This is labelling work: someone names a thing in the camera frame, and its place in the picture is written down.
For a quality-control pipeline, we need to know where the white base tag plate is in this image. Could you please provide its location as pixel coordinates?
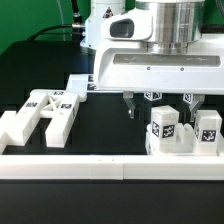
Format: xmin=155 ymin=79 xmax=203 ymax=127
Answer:
xmin=66 ymin=74 xmax=96 ymax=96

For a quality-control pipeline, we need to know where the white U-shaped fence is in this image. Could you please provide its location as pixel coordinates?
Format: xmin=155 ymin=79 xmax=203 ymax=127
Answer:
xmin=0 ymin=153 xmax=224 ymax=180

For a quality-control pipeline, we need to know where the white chair side bar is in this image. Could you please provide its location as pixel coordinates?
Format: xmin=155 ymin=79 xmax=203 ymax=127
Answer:
xmin=0 ymin=111 xmax=16 ymax=155

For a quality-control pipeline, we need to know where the white tagged cube far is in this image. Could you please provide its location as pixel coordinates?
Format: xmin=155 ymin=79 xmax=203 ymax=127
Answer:
xmin=183 ymin=94 xmax=193 ymax=104

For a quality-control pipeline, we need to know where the white tagged cube near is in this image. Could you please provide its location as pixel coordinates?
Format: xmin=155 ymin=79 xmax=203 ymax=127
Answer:
xmin=144 ymin=92 xmax=162 ymax=101

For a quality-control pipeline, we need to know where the white chair seat part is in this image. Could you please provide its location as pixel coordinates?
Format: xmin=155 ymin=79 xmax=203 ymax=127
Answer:
xmin=145 ymin=123 xmax=224 ymax=156

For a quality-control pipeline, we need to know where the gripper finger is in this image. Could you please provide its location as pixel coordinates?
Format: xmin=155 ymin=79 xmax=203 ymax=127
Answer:
xmin=123 ymin=91 xmax=136 ymax=119
xmin=189 ymin=94 xmax=205 ymax=122

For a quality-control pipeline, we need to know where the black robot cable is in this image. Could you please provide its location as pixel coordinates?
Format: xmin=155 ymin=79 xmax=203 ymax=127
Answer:
xmin=27 ymin=0 xmax=88 ymax=42

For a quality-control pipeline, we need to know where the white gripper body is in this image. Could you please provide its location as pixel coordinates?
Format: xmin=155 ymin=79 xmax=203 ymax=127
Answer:
xmin=94 ymin=8 xmax=224 ymax=95

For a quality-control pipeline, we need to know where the white chair back part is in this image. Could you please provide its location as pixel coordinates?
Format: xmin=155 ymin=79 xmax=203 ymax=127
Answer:
xmin=7 ymin=89 xmax=87 ymax=148

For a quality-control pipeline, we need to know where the white tagged cube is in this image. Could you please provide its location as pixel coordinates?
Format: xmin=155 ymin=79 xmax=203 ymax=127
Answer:
xmin=144 ymin=92 xmax=162 ymax=101
xmin=183 ymin=94 xmax=193 ymax=104

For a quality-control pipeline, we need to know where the grey thin cable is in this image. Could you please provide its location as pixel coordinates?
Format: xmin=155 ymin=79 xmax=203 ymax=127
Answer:
xmin=56 ymin=0 xmax=66 ymax=42

